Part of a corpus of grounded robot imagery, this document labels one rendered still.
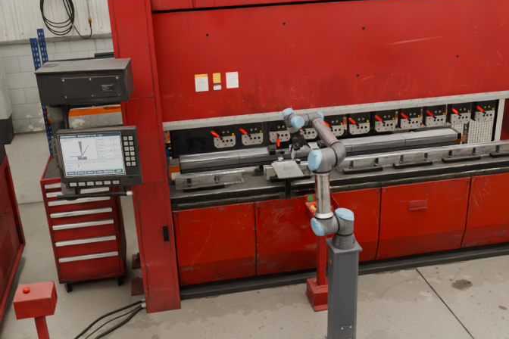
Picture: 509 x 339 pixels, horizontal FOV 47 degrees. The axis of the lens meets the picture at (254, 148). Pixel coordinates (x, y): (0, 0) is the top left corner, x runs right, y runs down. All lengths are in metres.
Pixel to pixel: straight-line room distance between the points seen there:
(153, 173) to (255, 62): 1.02
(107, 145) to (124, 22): 0.77
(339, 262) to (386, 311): 0.90
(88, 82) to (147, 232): 1.27
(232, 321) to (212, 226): 0.69
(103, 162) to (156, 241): 0.92
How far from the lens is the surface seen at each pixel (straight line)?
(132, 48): 3.74
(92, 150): 3.52
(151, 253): 4.28
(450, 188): 4.78
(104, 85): 3.40
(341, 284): 3.82
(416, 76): 4.44
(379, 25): 4.24
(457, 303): 4.71
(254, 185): 4.28
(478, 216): 5.03
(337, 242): 3.70
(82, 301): 4.83
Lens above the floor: 2.72
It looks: 22 degrees down
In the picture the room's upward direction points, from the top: 2 degrees counter-clockwise
